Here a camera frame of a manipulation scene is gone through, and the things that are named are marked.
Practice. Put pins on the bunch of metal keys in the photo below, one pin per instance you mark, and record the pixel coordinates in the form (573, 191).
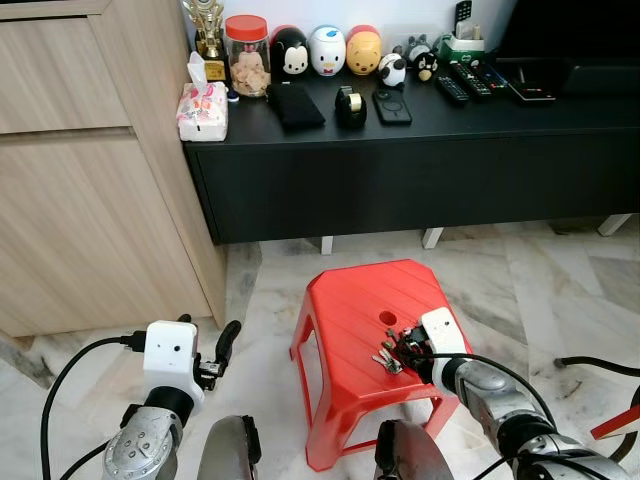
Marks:
(385, 362)

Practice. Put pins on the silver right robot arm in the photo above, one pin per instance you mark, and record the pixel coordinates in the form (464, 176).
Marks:
(485, 385)

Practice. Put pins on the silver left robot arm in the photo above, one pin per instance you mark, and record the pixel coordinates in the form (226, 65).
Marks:
(140, 445)

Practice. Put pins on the red plastic stool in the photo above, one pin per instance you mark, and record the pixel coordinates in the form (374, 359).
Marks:
(350, 300)

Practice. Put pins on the silver robot left leg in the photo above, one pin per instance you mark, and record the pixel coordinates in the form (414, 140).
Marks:
(228, 455)

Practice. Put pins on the silver robot leg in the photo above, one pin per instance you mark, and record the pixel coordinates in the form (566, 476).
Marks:
(228, 455)
(415, 460)

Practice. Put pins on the silver robot right leg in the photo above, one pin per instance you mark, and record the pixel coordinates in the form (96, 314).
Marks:
(415, 460)

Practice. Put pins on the light wooden cabinet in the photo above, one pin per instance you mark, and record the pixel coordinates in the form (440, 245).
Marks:
(80, 200)

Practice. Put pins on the black TV console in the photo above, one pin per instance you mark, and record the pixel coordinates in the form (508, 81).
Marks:
(400, 180)

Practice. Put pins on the red bar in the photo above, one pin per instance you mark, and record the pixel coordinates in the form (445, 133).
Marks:
(615, 424)

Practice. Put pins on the pink white tissue pack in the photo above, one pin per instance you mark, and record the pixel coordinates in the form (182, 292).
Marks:
(203, 115)

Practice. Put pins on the small blue cap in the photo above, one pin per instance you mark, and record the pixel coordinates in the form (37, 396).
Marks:
(233, 96)

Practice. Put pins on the black smartphone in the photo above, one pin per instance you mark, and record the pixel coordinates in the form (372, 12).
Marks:
(392, 107)

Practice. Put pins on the black tape dispenser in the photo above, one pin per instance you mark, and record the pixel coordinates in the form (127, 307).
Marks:
(350, 108)

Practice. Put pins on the black pouch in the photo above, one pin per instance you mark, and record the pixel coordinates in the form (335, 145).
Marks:
(295, 105)

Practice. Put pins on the red-lidded snack jar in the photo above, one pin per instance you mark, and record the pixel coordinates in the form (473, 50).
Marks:
(248, 70)

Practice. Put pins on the gold trophy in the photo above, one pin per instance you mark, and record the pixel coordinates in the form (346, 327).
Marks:
(210, 60)

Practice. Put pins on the small white panda figurine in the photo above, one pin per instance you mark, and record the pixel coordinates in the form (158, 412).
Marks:
(392, 70)

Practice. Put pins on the flat black device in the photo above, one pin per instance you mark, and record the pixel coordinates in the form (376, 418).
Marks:
(530, 93)

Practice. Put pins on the small black figurine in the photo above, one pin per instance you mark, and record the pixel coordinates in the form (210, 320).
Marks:
(426, 66)

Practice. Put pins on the black mouse figure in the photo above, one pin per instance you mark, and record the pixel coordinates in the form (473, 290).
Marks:
(290, 55)

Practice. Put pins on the yellow bear figure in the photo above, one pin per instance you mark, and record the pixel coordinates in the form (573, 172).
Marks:
(363, 52)

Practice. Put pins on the small grey figurine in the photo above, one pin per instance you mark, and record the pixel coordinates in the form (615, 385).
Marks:
(418, 46)

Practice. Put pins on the green white holder box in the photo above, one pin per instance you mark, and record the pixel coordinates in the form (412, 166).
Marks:
(462, 50)

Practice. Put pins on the white duck figure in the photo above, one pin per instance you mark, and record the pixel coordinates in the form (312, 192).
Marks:
(327, 50)

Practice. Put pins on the upright black remote control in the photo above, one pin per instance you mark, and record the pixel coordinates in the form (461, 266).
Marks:
(463, 15)

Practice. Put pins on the black television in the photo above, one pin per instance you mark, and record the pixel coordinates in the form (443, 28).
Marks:
(570, 30)

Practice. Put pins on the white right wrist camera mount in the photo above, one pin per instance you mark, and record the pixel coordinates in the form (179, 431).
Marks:
(444, 332)

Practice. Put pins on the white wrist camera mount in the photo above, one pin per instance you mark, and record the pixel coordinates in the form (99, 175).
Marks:
(444, 332)
(168, 360)

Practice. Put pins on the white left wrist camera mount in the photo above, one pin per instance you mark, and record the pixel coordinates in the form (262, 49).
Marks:
(168, 360)

